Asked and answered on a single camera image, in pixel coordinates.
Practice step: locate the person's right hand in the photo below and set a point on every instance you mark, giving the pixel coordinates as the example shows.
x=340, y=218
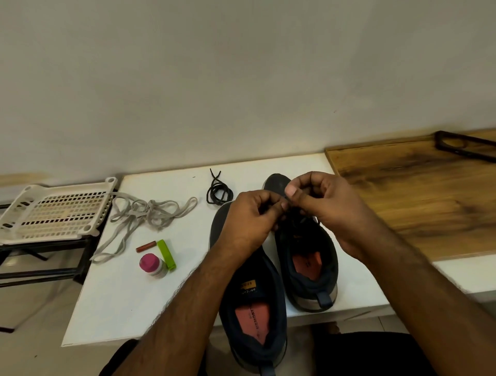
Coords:
x=341, y=209

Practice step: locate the person's left hand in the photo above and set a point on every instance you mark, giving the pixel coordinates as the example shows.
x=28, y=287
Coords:
x=248, y=225

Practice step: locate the black shoelace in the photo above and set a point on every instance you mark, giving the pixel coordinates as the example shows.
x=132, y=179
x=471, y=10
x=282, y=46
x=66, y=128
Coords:
x=218, y=190
x=298, y=217

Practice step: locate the dark sneaker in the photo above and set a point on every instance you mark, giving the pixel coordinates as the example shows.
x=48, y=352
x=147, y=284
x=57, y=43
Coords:
x=256, y=317
x=310, y=267

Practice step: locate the grey shoelaces bundle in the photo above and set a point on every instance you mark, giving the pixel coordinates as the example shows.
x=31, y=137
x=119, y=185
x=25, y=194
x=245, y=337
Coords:
x=143, y=211

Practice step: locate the person's right forearm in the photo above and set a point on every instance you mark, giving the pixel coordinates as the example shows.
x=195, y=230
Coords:
x=438, y=302

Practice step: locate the person's left forearm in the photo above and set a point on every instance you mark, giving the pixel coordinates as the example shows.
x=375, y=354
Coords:
x=178, y=321

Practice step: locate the wooden board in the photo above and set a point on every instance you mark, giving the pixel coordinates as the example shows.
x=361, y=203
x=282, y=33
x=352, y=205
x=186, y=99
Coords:
x=418, y=197

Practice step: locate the green marker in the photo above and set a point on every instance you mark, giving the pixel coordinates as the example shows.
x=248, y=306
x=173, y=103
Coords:
x=167, y=255

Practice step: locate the small red stick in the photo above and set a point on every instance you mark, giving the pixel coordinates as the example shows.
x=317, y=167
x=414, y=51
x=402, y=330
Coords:
x=146, y=246

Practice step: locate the pink capped white bottle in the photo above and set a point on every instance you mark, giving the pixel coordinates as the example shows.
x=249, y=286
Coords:
x=151, y=264

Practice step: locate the white perforated plastic tray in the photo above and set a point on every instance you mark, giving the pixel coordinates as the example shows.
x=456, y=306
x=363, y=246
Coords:
x=54, y=211

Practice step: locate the black metal rack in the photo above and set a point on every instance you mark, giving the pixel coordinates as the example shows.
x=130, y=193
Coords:
x=39, y=252

